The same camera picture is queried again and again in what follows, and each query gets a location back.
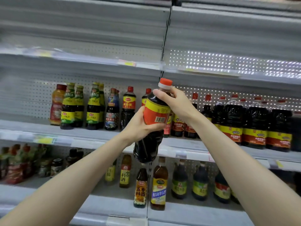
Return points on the person's right hand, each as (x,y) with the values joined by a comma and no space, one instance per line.
(181,105)

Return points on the person's left hand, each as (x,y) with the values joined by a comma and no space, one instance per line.
(134,129)

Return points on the soy sauce bottle red cap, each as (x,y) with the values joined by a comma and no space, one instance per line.
(149,150)

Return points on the white metal store shelving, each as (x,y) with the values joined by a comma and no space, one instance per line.
(94,21)

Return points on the person's right forearm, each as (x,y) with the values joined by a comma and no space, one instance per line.
(244,176)

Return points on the person's left forearm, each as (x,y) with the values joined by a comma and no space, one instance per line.
(61,195)

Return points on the row of dark red-capped bottles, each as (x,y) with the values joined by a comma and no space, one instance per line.
(256,124)

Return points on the blue label dark bottle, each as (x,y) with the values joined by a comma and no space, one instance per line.
(112,115)

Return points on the red label dark sauce bottle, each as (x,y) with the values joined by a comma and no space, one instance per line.
(129,103)
(146,97)

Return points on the yellow-capped green label bottle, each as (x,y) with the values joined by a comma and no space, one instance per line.
(80,110)
(68,115)
(93,115)
(102,106)

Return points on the amber bottle yellow red label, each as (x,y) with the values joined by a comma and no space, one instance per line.
(125,175)

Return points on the dark bottle orange label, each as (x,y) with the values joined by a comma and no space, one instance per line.
(141,190)

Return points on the large amber cooking wine jug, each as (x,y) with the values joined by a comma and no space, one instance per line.
(159,190)

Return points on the small pink yellow price tag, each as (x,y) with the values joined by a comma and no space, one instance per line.
(127,63)

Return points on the dark bottle with green label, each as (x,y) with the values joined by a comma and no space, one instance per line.
(200,186)
(179,186)

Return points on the dark-lidded glass jar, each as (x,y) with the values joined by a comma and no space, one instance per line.
(57,168)

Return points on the yellow green price tag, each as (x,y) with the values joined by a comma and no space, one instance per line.
(43,139)

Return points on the dark bottle red yellow label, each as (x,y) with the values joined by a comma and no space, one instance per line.
(221,194)

